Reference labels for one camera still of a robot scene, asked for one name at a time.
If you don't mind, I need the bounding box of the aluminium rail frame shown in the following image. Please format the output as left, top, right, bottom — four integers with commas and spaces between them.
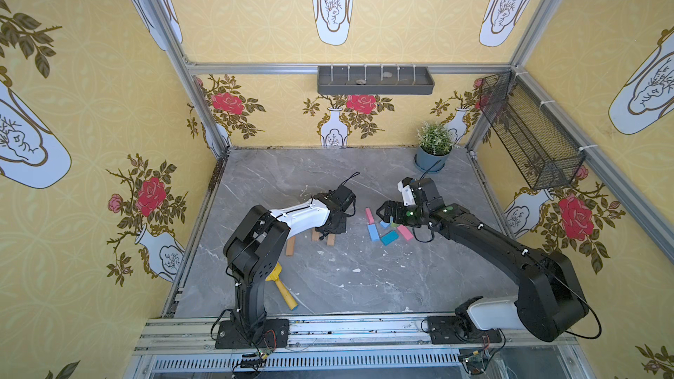
123, 312, 595, 378

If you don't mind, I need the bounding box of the yellow toy shovel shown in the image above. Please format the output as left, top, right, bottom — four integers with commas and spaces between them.
266, 263, 298, 311

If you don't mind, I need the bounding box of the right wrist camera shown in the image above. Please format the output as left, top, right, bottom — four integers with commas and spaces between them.
397, 177, 442, 206

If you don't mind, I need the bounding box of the grey wall shelf tray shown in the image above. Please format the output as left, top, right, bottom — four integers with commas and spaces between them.
317, 64, 435, 96

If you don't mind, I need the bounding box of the black wire mesh basket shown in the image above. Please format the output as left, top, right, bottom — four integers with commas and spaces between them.
477, 73, 586, 190

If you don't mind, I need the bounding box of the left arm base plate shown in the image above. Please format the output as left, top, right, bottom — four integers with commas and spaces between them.
215, 319, 290, 349

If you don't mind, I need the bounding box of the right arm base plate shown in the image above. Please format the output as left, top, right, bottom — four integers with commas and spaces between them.
426, 315, 504, 347

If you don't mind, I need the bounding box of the green artificial plant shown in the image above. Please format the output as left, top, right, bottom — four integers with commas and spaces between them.
418, 122, 455, 156

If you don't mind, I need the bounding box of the light blue long block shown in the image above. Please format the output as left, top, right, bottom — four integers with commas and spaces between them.
367, 224, 380, 242

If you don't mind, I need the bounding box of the pink block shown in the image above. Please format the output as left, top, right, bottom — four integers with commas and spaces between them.
365, 207, 375, 225
396, 225, 414, 241

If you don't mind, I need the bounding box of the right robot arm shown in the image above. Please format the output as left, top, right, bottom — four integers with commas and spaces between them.
377, 200, 591, 342

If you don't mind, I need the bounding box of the teal block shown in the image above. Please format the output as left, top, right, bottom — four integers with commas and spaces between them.
380, 230, 399, 246

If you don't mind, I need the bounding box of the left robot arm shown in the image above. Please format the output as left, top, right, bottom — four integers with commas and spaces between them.
223, 194, 356, 342

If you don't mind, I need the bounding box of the blue plant pot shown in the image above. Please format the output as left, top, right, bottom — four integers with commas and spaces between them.
414, 147, 449, 174

